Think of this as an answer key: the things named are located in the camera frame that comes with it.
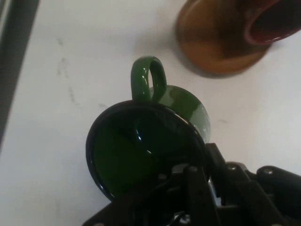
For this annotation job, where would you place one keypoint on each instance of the green enamel mug white lettering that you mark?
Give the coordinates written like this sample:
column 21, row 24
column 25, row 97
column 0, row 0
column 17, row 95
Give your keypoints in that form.
column 131, row 153

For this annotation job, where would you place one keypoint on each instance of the red enamel mug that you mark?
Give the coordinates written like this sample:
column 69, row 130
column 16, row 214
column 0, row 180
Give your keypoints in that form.
column 277, row 21

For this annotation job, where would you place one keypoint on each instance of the brown wooden mug tree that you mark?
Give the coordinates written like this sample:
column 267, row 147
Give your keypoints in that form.
column 211, row 42

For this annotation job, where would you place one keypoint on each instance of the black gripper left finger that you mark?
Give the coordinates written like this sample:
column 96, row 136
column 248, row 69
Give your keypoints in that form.
column 169, row 204

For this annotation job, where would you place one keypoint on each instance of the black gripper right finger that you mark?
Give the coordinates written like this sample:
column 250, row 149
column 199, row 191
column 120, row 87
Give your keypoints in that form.
column 258, row 195

